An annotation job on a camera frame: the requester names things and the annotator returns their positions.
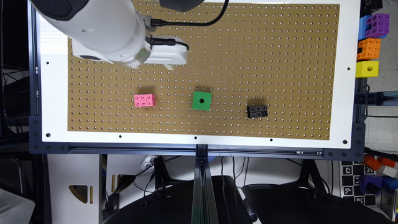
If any purple block lower right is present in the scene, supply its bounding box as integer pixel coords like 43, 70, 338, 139
359, 175, 383, 195

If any black block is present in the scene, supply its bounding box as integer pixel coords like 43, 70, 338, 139
247, 105, 268, 118

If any black office chair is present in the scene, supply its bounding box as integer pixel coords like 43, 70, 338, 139
104, 157, 252, 223
242, 160, 393, 224

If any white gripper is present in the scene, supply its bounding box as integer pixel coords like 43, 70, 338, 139
72, 36, 188, 70

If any white cabinet panel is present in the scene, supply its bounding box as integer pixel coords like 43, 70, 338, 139
47, 154, 102, 224

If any yellow cube block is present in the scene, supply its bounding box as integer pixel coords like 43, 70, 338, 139
356, 61, 379, 78

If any pink block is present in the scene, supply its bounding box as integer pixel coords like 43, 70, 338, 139
134, 94, 156, 107

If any brown pegboard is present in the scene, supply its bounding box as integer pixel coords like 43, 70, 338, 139
67, 1, 340, 140

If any dark aluminium table frame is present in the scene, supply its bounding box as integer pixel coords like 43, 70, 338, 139
27, 0, 398, 224

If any fiducial marker board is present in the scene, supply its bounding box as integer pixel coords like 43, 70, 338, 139
339, 161, 377, 206

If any purple block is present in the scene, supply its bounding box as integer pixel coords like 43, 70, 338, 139
359, 175, 383, 195
365, 13, 390, 38

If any green cube block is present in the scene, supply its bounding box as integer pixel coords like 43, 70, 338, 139
192, 91, 212, 111

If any orange block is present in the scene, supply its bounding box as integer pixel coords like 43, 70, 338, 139
357, 38, 381, 60
363, 155, 381, 171

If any orange block lower right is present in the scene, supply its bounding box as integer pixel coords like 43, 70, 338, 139
363, 155, 381, 171

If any blue block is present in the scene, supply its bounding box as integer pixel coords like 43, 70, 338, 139
358, 16, 386, 40

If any black office chair left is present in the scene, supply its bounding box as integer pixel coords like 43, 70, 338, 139
104, 157, 252, 223

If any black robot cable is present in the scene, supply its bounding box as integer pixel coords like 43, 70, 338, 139
145, 0, 230, 50

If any black office chair right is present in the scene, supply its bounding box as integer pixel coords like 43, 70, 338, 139
242, 160, 393, 224

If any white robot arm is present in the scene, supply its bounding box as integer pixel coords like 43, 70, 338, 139
31, 0, 188, 68

